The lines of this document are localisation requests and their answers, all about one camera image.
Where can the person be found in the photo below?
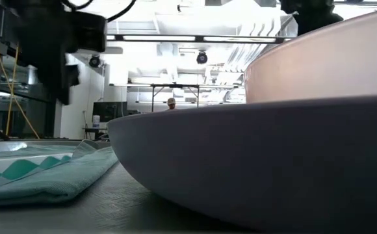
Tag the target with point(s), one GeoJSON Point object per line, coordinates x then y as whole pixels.
{"type": "Point", "coordinates": [171, 103]}

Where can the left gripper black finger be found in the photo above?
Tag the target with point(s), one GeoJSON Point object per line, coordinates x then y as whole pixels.
{"type": "Point", "coordinates": [58, 81]}

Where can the teal cloth napkin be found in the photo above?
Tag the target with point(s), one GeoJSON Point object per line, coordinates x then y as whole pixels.
{"type": "Point", "coordinates": [61, 182]}

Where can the black-legged background table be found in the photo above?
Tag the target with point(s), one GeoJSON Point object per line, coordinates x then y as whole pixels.
{"type": "Point", "coordinates": [175, 85]}

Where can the black monitor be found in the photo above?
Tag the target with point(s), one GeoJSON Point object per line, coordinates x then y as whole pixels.
{"type": "Point", "coordinates": [110, 111]}

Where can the white container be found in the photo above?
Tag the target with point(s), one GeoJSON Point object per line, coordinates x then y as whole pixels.
{"type": "Point", "coordinates": [96, 121]}

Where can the pink translucent bowl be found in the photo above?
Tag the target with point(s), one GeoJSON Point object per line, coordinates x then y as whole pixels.
{"type": "Point", "coordinates": [321, 65]}

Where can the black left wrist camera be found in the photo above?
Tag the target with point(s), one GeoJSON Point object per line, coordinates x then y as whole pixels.
{"type": "Point", "coordinates": [91, 32]}

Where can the lavender plastic plate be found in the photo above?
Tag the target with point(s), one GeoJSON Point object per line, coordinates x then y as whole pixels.
{"type": "Point", "coordinates": [240, 162]}

